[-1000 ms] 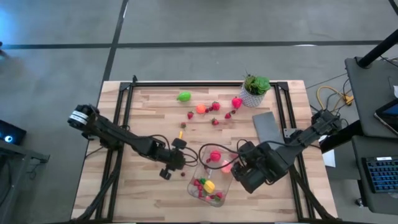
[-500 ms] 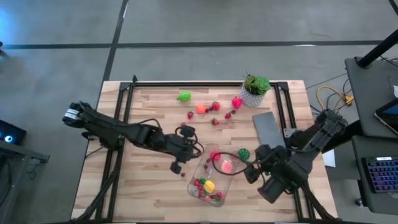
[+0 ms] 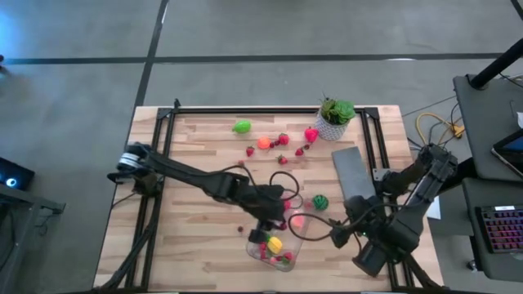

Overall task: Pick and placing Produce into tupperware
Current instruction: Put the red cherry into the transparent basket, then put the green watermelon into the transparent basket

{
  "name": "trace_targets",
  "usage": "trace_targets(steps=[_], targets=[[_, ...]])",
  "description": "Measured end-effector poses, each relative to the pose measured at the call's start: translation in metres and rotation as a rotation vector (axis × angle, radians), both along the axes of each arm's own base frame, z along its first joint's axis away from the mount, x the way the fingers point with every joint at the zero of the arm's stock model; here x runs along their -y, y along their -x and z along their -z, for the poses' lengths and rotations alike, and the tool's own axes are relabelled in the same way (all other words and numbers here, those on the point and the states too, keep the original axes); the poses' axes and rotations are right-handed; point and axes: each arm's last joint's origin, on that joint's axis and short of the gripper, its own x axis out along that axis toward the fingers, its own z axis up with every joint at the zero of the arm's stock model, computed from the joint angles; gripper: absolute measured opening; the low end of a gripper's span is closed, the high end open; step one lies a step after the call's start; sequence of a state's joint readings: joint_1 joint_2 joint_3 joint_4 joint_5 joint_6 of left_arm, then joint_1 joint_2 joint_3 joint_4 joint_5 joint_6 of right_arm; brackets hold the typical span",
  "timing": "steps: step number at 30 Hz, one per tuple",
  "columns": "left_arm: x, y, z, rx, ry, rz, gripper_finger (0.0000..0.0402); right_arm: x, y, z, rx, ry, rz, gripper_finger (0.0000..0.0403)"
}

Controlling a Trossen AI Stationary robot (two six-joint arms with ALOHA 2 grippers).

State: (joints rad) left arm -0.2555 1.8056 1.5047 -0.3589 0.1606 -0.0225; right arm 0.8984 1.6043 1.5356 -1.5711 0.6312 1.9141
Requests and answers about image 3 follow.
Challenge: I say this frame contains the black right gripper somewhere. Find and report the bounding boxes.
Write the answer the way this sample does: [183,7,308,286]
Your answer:
[329,194,387,249]

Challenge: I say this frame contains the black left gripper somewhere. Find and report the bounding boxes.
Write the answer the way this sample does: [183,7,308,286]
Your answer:
[239,183,289,245]

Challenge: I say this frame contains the yellow toy fruit green leaves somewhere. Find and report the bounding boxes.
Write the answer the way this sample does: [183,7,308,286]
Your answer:
[267,235,284,255]

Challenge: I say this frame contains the clear plastic tupperware container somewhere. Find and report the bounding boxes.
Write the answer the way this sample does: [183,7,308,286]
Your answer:
[244,187,318,274]

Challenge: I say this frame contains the grey folded cloth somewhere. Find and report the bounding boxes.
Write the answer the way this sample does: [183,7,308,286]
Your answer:
[330,145,378,201]

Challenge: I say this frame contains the white paper sheet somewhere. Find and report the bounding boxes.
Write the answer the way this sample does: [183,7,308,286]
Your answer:
[424,195,443,221]

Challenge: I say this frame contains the succulent in white patterned pot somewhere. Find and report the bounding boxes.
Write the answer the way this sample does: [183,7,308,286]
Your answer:
[313,92,357,142]

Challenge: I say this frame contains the dark grey desk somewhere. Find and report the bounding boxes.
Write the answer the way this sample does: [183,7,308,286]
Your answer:
[452,73,523,183]
[461,177,523,283]

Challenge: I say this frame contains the backlit black keyboard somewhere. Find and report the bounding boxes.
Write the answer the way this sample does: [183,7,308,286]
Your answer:
[475,203,523,255]

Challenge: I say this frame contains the tablet computer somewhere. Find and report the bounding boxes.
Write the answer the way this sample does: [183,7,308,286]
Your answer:
[491,128,523,179]

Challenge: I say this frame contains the black pole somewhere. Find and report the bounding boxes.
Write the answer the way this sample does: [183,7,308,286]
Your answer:
[467,36,523,91]

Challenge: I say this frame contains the dark metal stand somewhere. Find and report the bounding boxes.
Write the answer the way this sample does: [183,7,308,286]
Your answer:
[0,185,66,294]

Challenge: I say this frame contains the black device with blue light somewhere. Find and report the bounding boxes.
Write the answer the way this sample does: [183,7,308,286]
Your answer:
[0,157,37,192]

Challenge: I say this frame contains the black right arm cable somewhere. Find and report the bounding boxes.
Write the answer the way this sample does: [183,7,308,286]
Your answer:
[288,212,342,243]

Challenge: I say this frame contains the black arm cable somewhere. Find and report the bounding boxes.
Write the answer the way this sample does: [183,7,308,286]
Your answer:
[220,163,304,209]
[288,212,342,243]

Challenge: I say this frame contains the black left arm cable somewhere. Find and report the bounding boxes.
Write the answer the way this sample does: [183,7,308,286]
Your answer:
[220,163,304,209]

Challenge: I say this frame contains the black aluminium table frame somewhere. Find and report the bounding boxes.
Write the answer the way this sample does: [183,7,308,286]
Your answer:
[93,97,445,293]

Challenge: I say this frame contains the yellow cable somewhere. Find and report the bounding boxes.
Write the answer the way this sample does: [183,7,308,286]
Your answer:
[415,112,467,146]

